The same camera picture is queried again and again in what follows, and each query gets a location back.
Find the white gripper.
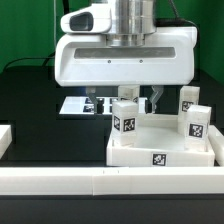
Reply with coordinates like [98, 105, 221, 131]
[55, 27, 197, 114]

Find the white square tabletop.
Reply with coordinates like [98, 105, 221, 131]
[106, 114, 215, 167]

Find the white U-shaped obstacle fence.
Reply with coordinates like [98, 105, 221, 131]
[0, 124, 224, 196]

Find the white marker base plate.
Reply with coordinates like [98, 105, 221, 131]
[60, 96, 146, 115]

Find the black cable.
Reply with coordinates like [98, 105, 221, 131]
[2, 49, 58, 73]

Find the grey braided cable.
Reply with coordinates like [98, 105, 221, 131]
[156, 0, 201, 43]

